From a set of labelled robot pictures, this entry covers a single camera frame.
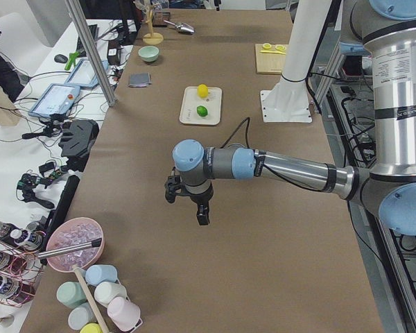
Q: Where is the blue cup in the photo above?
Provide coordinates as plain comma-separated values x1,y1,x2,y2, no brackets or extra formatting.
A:
85,264,118,287

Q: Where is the teach pendant tablet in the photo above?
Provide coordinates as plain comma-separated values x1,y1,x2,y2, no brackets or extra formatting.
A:
64,58,98,89
28,83,81,119

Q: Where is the pink bowl of ice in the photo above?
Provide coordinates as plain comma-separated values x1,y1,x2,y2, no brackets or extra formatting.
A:
46,217,105,273

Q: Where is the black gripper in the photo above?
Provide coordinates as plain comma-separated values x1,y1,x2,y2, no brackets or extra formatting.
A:
190,189,214,225

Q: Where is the far teach pendant tablet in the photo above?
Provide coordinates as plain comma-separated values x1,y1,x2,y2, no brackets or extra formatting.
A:
64,58,98,89

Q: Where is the copper wire bottle rack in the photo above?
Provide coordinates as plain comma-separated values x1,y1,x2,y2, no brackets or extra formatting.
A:
0,221,43,307

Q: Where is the aluminium frame post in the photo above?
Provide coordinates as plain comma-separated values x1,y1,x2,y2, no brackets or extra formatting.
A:
64,0,116,107

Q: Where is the black computer mouse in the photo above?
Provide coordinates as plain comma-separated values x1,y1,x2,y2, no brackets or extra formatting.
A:
54,54,68,64

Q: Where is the near teach pendant tablet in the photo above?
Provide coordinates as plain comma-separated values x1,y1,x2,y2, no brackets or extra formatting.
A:
28,83,81,119

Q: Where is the black plastic holder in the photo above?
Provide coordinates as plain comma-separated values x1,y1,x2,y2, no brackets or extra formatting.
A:
58,119,99,158

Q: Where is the grey folded cloth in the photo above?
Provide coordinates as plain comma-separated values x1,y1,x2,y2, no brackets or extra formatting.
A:
128,73,151,87

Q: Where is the metal scoop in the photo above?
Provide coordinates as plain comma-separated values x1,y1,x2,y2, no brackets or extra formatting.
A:
164,20,195,35

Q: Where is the mint green bowl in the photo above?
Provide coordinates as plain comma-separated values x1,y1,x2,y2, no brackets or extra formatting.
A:
138,46,159,62

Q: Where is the wooden cutting board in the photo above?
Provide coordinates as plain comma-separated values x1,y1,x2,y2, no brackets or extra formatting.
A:
254,43,288,74

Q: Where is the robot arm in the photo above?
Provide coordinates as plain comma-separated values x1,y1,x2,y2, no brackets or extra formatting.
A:
165,1,416,236

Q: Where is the green lime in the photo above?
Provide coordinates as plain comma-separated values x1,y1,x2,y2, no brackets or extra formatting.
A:
196,105,209,118

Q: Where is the metal tongs handle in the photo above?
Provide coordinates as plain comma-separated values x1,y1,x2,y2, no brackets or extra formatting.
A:
36,238,103,259

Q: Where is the white rabbit tray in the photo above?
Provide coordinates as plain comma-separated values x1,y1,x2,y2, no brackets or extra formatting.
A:
179,86,223,126

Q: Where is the yellow cup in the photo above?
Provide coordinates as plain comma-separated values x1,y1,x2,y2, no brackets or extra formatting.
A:
80,323,103,333

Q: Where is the yellow plastic knife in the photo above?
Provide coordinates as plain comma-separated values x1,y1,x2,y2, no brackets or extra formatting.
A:
259,50,286,55

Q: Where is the green clamp tool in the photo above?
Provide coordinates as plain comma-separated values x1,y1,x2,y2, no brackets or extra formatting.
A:
64,51,81,71

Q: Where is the pink cup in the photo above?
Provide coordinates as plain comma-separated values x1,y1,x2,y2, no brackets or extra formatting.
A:
107,296,143,332

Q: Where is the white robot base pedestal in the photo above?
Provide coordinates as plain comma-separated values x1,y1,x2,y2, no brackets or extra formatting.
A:
261,0,332,123

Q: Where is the grey cup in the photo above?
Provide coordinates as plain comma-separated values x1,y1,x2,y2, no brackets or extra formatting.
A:
67,302,97,330

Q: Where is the yellow lemon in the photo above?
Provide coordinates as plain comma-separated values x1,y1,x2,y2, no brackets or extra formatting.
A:
197,84,209,99

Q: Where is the white cup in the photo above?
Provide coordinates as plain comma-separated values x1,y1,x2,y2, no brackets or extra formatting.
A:
94,282,128,307

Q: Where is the green cup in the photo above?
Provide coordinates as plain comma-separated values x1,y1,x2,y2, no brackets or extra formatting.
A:
56,282,87,309

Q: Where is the wooden stand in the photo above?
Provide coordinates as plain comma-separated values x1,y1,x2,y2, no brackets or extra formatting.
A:
142,6,164,45

